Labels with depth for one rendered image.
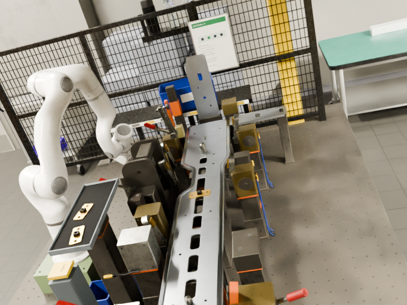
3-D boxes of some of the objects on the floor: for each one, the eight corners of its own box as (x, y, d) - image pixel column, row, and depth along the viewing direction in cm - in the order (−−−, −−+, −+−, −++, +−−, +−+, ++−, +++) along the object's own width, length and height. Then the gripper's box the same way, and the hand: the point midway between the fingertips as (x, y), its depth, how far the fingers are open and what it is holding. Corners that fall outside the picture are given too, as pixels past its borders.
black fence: (344, 215, 282) (315, -29, 211) (72, 260, 313) (-32, 61, 242) (340, 203, 294) (311, -32, 223) (79, 247, 326) (-20, 54, 255)
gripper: (102, 144, 207) (100, 162, 221) (132, 161, 206) (129, 178, 220) (109, 134, 211) (108, 152, 225) (140, 150, 210) (137, 167, 224)
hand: (119, 164), depth 222 cm, fingers open, 8 cm apart
